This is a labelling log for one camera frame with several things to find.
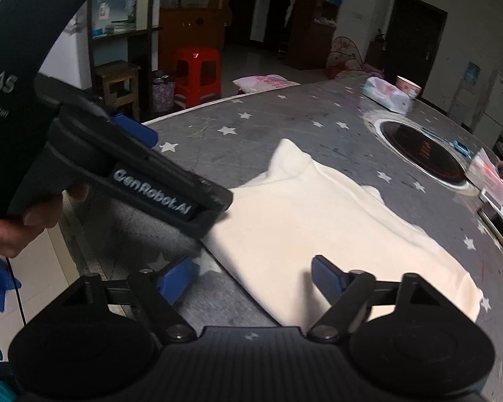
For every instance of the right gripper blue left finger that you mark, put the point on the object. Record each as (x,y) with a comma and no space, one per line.
(157,292)

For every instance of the pink cartoon bowl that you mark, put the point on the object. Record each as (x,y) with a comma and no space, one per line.
(410,88)

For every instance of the water dispenser with bottle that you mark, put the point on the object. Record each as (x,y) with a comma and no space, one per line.
(464,99)

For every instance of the round induction cooktop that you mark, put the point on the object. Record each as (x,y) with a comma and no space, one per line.
(426,151)

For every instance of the pink cushion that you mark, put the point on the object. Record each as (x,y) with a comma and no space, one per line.
(262,83)

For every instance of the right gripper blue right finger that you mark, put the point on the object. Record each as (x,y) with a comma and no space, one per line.
(347,293)

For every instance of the red plastic stool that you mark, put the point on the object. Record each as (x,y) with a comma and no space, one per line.
(198,75)

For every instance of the white power strip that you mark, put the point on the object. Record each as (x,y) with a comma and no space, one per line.
(499,205)

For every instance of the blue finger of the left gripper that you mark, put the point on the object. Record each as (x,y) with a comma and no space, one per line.
(185,200)
(137,130)

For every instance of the operator left hand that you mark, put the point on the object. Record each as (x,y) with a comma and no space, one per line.
(15,236)

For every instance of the folding fan decoration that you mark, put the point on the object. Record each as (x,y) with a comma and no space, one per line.
(344,59)

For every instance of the soft tissue pack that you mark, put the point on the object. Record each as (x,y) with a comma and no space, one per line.
(386,95)

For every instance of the white refrigerator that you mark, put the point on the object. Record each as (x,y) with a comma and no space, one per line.
(488,120)

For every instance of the pink tissue box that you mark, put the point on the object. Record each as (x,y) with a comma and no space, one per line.
(482,174)

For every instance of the blue comb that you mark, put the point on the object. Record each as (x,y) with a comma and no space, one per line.
(457,146)

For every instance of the small wooden stool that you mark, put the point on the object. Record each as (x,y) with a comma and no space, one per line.
(120,85)

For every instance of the cream sweatshirt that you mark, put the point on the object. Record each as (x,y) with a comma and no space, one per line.
(300,208)

